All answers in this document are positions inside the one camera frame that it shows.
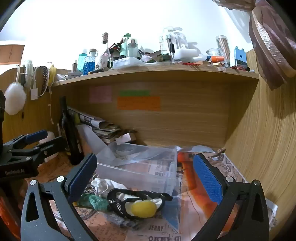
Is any blue transparent plastic sheet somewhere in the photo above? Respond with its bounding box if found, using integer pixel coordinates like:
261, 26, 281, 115
161, 194, 184, 233

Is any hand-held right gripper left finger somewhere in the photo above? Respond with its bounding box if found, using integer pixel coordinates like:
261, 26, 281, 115
20, 152, 99, 241

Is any frosted glass bottle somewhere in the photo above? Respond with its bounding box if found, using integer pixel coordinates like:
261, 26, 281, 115
127, 38, 139, 58

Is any wooden shelf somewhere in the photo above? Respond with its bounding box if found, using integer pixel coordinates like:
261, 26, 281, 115
50, 64, 260, 150

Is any orange sticky note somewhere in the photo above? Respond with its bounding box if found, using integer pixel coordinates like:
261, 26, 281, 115
117, 96, 161, 111

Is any clear pump bottle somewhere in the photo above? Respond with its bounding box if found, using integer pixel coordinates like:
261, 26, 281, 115
159, 27, 184, 63

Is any blue liquid bottle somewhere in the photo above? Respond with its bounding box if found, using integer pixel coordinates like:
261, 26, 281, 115
83, 48, 97, 76

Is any yellow headband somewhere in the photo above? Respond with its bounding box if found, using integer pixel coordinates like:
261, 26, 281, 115
49, 64, 57, 86

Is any clear glass bottle with cork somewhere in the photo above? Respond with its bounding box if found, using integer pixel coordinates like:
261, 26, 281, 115
99, 32, 111, 69

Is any blue plastic box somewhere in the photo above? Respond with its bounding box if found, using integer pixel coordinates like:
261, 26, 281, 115
233, 46, 246, 68

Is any mint green pump bottle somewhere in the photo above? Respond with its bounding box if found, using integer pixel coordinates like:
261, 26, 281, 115
120, 34, 131, 59

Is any green sticky note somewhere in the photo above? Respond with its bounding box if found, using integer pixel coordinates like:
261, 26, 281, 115
119, 90, 150, 97

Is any stack of newspapers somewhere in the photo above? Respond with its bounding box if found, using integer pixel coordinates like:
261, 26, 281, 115
67, 106, 137, 145

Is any tall clear jar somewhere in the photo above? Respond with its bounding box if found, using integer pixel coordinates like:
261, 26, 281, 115
216, 35, 232, 68

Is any glass bowl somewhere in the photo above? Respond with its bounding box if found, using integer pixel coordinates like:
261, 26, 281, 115
206, 48, 225, 63

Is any wooden board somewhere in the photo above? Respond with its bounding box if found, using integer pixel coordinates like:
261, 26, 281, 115
0, 40, 25, 75

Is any black beaded headband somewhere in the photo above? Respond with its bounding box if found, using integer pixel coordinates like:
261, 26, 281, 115
38, 66, 49, 97

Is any black studded headband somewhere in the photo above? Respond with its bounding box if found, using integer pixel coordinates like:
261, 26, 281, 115
107, 188, 174, 220

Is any white fluffy puff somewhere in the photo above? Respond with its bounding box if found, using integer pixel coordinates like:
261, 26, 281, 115
4, 82, 26, 115

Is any clear plastic lidded box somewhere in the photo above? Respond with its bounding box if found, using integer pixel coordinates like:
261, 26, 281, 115
112, 57, 146, 69

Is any white plastic box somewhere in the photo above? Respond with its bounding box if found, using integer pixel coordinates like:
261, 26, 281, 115
174, 47, 202, 62

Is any black cosmetic pen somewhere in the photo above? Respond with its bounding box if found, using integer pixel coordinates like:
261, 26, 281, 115
88, 68, 110, 75

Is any dark wine bottle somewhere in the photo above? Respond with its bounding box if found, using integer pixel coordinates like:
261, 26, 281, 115
57, 96, 85, 166

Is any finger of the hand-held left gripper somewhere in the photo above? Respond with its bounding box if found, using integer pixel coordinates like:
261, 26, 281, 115
30, 136, 69, 168
3, 129, 49, 152

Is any yellow makeup puff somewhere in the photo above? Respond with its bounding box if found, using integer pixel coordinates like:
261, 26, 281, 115
131, 200, 157, 218

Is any grey knit cloth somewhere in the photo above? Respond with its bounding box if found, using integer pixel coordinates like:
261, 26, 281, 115
101, 211, 140, 230

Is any green scrunchie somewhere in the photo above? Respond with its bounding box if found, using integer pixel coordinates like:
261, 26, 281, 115
78, 193, 111, 212

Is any printed newspaper desk liner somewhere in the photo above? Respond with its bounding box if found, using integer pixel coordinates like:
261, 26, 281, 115
35, 146, 278, 241

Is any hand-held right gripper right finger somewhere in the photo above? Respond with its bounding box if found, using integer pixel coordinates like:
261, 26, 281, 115
190, 153, 270, 241

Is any small cardboard box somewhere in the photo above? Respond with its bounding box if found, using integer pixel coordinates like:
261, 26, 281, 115
115, 133, 137, 143

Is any teal bottle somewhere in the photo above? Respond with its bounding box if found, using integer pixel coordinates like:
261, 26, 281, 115
78, 53, 88, 73

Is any clear plastic storage bin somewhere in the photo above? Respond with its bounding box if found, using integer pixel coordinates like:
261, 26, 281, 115
94, 142, 179, 196

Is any white cloth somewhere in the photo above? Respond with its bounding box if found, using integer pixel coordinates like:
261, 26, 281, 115
90, 177, 129, 198

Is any pink sticky note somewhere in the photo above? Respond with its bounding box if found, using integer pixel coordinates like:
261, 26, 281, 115
89, 86, 113, 103

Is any white container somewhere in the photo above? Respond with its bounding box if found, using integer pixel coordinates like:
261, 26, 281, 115
38, 131, 61, 163

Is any white padded headband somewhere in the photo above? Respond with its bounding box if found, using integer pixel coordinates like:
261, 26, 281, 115
24, 60, 36, 88

